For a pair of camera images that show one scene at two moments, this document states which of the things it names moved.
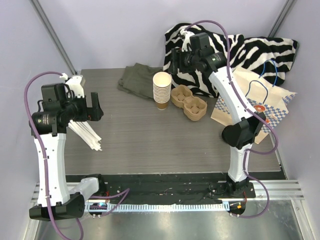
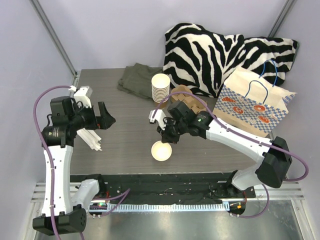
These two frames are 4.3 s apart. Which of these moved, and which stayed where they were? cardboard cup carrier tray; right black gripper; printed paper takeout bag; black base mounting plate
Moved: right black gripper
Stayed: black base mounting plate; printed paper takeout bag; cardboard cup carrier tray
